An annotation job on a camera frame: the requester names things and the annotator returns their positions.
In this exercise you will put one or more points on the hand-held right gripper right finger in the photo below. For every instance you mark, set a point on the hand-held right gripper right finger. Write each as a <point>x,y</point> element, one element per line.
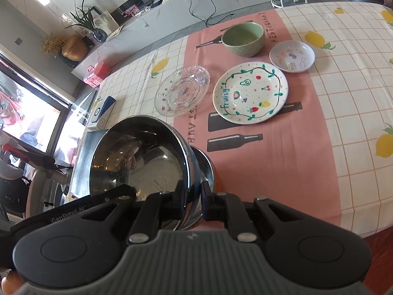
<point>208,199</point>

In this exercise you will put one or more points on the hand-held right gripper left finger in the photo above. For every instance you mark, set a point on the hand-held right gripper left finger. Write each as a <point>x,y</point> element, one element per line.
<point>181,196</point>

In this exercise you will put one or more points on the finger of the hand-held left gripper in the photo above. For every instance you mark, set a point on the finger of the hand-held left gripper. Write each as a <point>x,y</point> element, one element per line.
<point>124,191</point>

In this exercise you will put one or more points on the large steel bowl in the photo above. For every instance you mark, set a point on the large steel bowl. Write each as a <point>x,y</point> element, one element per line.
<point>138,159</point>

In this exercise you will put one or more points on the clear glass plate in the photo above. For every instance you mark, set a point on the clear glass plate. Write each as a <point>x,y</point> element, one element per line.
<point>182,90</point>

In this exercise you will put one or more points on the white fruit-painted plate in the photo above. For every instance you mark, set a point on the white fruit-painted plate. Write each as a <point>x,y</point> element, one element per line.
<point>250,93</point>

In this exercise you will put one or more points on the green ceramic bowl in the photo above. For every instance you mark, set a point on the green ceramic bowl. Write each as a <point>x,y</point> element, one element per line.
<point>242,38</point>

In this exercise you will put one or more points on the person's left hand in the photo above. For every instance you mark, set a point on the person's left hand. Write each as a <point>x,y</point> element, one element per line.
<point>10,282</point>

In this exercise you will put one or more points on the exercise bike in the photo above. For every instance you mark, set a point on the exercise bike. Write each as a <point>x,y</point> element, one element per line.
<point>40,163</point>

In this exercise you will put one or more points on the blue and white box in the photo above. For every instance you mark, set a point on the blue and white box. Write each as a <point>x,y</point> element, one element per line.
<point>103,113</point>

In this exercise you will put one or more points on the pink box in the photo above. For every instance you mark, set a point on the pink box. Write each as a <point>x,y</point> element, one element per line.
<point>97,73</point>

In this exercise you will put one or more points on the golden vase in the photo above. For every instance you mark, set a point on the golden vase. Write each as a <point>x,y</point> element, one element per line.
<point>74,48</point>

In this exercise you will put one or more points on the green plant in blue vase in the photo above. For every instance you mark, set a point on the green plant in blue vase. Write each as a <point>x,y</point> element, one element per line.
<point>99,33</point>

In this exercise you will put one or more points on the dried flower bunch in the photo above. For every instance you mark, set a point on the dried flower bunch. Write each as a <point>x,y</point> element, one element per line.
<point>52,43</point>

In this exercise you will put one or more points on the small white patterned dish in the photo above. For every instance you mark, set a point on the small white patterned dish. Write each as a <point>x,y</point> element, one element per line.
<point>291,57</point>

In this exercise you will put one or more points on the pink table runner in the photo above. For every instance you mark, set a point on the pink table runner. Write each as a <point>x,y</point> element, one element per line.
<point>353,113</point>

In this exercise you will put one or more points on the cream picture card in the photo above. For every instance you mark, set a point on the cream picture card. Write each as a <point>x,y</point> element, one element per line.
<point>106,23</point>

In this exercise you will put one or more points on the marble television cabinet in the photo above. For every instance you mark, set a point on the marble television cabinet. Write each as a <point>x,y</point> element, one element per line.
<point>172,17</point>

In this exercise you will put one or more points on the small pink photo card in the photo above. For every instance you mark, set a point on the small pink photo card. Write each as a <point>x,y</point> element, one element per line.
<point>132,10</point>

